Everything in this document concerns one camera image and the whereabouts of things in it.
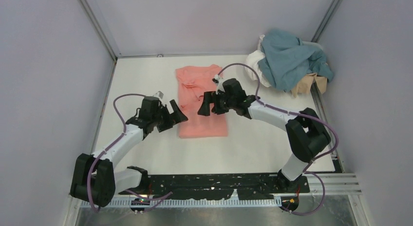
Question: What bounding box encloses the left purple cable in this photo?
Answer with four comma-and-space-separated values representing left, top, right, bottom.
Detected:
87, 93, 173, 214

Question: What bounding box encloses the white t-shirt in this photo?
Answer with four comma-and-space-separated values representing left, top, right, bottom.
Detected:
244, 35, 271, 88

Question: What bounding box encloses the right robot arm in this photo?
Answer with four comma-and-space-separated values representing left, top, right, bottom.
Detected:
197, 75, 331, 191

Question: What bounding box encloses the white slotted cable duct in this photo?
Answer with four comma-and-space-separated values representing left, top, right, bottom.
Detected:
80, 198, 283, 208

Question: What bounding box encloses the left aluminium corner post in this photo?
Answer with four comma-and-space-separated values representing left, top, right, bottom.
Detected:
78, 0, 117, 62

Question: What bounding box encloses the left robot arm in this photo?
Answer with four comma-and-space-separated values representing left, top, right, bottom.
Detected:
70, 96, 188, 211

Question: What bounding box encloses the pink t-shirt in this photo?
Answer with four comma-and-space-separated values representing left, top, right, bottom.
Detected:
176, 64, 228, 138

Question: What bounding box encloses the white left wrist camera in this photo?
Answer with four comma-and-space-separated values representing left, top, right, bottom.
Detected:
153, 91, 166, 105

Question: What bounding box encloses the purple cable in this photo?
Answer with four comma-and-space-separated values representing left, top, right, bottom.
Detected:
87, 93, 173, 214
215, 63, 340, 217

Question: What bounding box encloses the right aluminium corner post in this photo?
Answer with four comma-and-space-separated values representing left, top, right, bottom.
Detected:
311, 0, 343, 42

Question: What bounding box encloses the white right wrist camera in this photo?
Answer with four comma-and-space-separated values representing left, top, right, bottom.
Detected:
212, 75, 225, 94

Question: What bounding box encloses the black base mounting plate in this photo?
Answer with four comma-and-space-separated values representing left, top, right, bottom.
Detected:
147, 172, 310, 201

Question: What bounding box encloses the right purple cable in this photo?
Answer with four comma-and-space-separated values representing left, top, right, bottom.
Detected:
215, 63, 340, 217

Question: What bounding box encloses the aluminium corner post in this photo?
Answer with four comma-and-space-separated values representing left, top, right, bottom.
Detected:
78, 0, 117, 62
311, 0, 343, 42

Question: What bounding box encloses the blue t-shirt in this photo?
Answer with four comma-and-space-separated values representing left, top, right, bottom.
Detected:
258, 29, 334, 92

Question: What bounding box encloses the beige t-shirt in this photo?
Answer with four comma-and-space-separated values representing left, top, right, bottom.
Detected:
291, 73, 328, 98

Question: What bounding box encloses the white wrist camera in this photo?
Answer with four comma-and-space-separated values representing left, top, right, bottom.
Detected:
212, 75, 225, 94
153, 91, 166, 105

